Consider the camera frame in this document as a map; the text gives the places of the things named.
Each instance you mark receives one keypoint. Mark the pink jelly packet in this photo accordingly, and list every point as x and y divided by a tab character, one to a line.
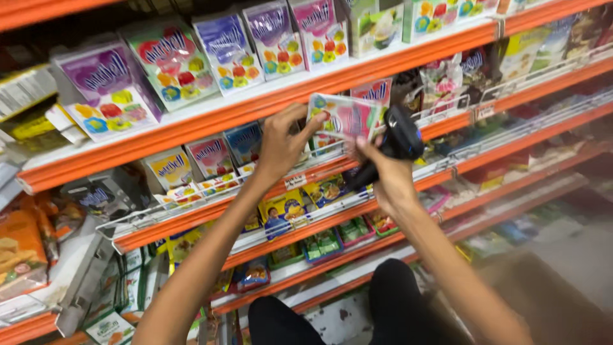
349	117

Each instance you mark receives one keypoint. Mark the orange snack bags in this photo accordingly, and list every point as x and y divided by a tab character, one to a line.
21	244

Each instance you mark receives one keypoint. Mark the row of large jelly boxes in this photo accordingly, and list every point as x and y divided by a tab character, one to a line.
172	62

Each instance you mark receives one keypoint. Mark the white price tag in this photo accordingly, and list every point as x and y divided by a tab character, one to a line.
485	111
295	181

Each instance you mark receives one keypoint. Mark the person's right hand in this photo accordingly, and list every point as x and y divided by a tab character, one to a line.
392	184

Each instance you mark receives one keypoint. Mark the black barcode scanner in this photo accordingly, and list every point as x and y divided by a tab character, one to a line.
403	134

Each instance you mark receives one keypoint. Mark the row of dark snack packets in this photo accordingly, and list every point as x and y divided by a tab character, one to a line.
479	72

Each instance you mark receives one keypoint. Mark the brown cardboard carton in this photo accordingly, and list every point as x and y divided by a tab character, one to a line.
546	306

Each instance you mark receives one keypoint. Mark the person's black trousers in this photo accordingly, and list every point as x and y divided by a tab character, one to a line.
397	306

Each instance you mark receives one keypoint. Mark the group of green white boxes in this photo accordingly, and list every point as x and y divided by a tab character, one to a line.
122	297

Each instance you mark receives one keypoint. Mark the heap of yellow packets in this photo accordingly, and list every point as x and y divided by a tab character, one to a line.
28	115

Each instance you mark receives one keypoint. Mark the group of yellow food boxes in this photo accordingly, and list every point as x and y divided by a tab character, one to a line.
282	211

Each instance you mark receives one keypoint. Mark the group of small jelly packets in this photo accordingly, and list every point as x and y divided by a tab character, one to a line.
210	155

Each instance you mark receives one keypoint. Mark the silver black packet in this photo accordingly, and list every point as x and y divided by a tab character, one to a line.
103	196

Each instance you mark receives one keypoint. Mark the person's left hand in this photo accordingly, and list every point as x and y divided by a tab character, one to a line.
280	146

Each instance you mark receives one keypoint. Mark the row of green food trays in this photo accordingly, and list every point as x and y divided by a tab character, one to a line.
323	242

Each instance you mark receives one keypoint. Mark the orange shelf rack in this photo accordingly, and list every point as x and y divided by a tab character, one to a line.
287	96

